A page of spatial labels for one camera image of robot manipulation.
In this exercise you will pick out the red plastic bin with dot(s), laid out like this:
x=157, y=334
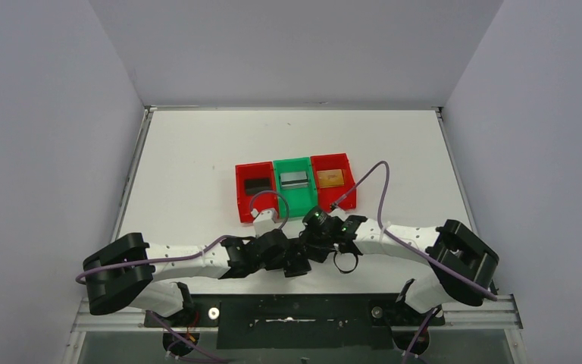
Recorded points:
x=326, y=197
x=264, y=201

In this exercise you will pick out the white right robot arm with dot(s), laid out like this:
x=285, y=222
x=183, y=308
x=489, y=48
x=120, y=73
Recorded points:
x=461, y=265

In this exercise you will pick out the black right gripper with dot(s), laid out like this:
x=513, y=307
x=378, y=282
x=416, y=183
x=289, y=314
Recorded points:
x=332, y=248

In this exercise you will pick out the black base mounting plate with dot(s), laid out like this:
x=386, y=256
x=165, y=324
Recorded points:
x=377, y=317

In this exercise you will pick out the silver card in bin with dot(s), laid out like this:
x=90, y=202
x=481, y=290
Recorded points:
x=293, y=180

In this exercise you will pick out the left red plastic bin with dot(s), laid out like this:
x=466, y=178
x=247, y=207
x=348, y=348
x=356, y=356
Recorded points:
x=264, y=201

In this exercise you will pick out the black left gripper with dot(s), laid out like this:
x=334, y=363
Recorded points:
x=295, y=258

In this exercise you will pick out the gold card in bin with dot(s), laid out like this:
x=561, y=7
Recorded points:
x=330, y=178

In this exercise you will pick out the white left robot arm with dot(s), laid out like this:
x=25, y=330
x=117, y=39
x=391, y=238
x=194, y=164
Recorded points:
x=131, y=272

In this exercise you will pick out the black card in bin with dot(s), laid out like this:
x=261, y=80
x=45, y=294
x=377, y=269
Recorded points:
x=253, y=186

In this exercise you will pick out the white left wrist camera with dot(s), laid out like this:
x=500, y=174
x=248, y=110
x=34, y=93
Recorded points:
x=263, y=221

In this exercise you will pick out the green plastic bin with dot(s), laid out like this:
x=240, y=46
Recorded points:
x=300, y=200

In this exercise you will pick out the right red plastic bin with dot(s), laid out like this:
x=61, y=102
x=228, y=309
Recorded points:
x=326, y=197

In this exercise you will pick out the black leather card holder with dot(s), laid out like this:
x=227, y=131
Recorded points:
x=295, y=261

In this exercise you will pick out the aluminium frame rail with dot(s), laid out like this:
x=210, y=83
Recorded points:
x=502, y=314

